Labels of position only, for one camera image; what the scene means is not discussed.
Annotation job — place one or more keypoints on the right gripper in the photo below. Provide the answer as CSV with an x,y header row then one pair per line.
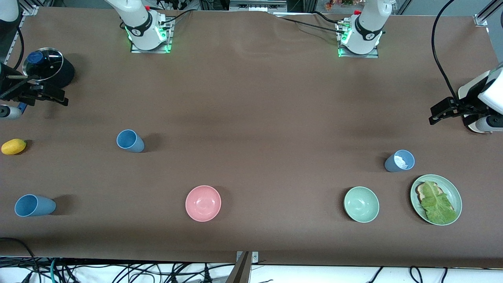
x,y
15,91

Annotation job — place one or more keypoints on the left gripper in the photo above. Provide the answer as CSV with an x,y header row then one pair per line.
x,y
458,108

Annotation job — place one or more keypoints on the blue plastic cup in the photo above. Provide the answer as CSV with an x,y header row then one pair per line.
x,y
391,164
131,142
37,206

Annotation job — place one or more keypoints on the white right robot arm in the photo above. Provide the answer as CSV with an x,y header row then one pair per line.
x,y
137,23

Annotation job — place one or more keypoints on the glass lid with blue knob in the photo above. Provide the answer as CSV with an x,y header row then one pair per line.
x,y
47,65

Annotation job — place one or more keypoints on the yellow lemon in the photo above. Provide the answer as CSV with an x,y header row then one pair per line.
x,y
13,146

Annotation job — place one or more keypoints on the white crumpled paper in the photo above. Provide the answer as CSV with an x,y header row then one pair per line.
x,y
400,161

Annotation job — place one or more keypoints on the bread slice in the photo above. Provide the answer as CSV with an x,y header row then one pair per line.
x,y
421,190

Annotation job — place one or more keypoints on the light green plate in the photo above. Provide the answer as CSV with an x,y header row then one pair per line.
x,y
456,192

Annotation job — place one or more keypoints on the green lettuce leaf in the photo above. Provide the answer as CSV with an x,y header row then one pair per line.
x,y
438,204

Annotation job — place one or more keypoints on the light green bowl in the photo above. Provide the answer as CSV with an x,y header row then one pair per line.
x,y
361,204

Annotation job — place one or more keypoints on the colourful plastic toys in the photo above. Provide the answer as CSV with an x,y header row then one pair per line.
x,y
338,4

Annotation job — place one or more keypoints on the table cover sheet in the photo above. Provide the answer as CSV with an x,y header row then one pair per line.
x,y
275,98

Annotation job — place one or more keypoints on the pink bowl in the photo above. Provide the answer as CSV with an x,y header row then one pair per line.
x,y
203,203

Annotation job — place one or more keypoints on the grey metal box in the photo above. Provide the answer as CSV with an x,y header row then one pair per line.
x,y
257,4

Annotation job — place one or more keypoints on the grey brown slanted bar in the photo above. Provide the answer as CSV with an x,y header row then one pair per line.
x,y
239,271

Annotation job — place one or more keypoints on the metal base plate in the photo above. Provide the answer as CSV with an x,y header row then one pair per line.
x,y
375,54
135,49

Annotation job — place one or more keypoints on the aluminium frame profile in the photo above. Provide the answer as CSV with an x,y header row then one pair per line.
x,y
485,15
28,8

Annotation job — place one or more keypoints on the metal table edge bracket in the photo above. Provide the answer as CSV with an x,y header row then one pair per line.
x,y
254,257

